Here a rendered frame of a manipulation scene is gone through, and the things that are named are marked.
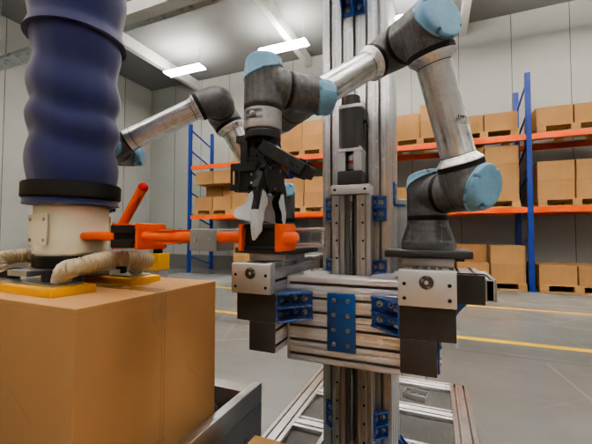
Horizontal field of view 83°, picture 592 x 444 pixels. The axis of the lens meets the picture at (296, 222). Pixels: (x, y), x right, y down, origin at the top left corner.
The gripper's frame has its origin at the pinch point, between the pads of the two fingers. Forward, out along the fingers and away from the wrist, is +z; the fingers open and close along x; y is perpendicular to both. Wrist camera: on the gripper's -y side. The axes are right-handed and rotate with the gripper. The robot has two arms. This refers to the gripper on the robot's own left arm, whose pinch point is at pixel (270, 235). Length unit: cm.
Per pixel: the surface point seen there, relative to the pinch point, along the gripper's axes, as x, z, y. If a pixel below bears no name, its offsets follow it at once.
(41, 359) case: 18.9, 23.5, 38.1
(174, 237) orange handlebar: 3.5, 0.6, 21.1
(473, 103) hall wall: -842, -316, -81
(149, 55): -599, -492, 723
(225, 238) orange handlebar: 3.4, 0.6, 8.0
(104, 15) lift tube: 1, -56, 49
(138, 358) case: 5.0, 26.5, 29.1
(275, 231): 4.7, -0.8, -3.5
